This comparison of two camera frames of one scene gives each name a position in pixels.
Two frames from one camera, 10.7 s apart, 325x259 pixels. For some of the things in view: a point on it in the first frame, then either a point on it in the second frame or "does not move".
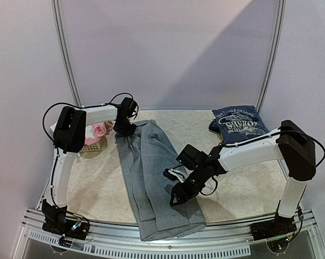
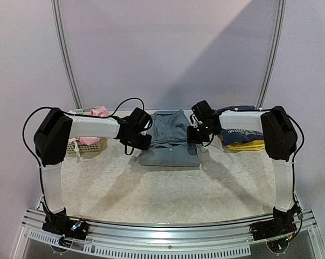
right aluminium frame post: x=274 y=55 does not move
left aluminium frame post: x=60 y=40 does not move
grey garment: x=146 y=155 → x=169 y=146
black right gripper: x=186 y=188 → x=194 y=135
